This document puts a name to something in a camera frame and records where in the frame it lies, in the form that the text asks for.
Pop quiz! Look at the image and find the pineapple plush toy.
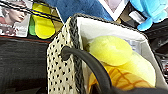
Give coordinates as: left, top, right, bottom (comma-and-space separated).
87, 64, 151, 93

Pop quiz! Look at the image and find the yellow plush toy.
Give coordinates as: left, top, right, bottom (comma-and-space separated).
86, 35, 158, 88

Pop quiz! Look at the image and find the light blue plush toy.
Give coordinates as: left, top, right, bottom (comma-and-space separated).
129, 0, 168, 32

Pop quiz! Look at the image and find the dark blue cap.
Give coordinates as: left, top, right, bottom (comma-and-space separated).
49, 0, 115, 25

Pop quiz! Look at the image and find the white printed magazine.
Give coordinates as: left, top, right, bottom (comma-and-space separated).
98, 0, 130, 22

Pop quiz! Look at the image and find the box with face picture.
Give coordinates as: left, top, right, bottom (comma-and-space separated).
0, 0, 35, 38

